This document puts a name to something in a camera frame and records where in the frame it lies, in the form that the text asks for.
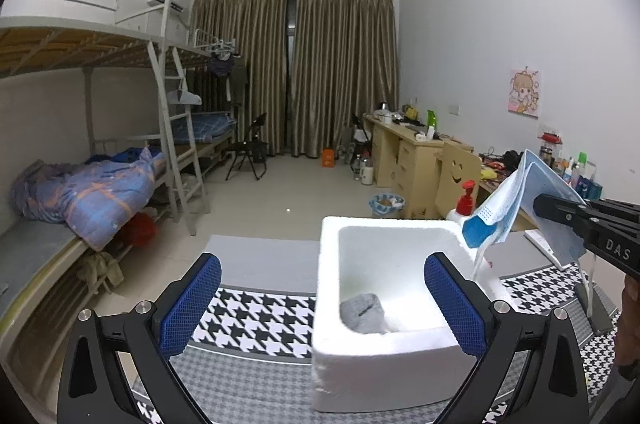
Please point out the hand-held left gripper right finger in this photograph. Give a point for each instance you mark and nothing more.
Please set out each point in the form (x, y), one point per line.
(455, 304)

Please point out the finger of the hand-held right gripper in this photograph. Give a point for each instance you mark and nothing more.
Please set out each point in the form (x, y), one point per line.
(552, 206)

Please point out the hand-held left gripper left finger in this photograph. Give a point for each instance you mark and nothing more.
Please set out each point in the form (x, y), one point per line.
(192, 304)

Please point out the blue face mask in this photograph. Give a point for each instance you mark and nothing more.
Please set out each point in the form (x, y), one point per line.
(525, 184)

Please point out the white foam box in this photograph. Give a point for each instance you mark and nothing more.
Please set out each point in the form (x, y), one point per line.
(400, 254)

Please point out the grey sock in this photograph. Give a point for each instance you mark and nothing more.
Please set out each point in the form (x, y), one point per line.
(362, 311)

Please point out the person's right hand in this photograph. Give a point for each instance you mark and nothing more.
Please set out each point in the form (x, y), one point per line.
(631, 319)

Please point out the group of toiletry bottles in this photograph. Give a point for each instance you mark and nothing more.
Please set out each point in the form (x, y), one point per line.
(575, 174)

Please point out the white remote control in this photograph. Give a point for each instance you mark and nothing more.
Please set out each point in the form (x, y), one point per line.
(542, 246)

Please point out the black padded object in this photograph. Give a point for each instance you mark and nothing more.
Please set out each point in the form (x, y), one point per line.
(511, 159)

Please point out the black smartphone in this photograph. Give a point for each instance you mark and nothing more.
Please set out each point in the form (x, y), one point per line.
(600, 311)

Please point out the yellow object on desk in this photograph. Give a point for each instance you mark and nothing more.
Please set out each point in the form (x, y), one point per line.
(490, 173)

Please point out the white red pump lotion bottle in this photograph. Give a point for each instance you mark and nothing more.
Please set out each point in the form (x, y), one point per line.
(465, 204)

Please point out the red cloth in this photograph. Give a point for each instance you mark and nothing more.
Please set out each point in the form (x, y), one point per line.
(137, 229)

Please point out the olive cloth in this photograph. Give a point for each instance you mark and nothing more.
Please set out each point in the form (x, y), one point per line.
(100, 271)

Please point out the pale wooden smiley chair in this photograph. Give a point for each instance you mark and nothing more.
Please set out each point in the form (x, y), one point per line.
(455, 169)

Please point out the trash bin with blue bag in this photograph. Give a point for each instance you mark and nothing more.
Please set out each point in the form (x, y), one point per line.
(385, 206)

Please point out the green plastic object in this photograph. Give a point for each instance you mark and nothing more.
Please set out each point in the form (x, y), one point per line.
(431, 119)

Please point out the blue checked quilt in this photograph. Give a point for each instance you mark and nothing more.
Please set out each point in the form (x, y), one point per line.
(90, 194)

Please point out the grey mattress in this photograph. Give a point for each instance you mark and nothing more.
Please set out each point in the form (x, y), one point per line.
(35, 254)

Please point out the black folding chair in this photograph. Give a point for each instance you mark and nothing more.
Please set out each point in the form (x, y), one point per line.
(250, 149)

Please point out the pale wooden drawer desk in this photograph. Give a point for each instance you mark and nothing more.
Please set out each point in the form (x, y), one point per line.
(390, 149)

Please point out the orange container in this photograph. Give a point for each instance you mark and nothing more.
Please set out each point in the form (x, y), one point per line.
(327, 158)

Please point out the white hanger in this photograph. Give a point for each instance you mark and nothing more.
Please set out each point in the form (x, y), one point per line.
(185, 96)

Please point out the dark hanging clothes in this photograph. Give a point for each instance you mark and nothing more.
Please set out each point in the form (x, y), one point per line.
(227, 79)

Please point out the brown curtain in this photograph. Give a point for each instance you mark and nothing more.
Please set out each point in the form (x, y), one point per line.
(240, 69)
(345, 69)

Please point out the white metal bunk bed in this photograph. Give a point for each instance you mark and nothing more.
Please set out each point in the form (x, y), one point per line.
(50, 44)

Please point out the pink cartoon wall poster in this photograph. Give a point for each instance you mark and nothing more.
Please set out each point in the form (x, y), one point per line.
(524, 93)

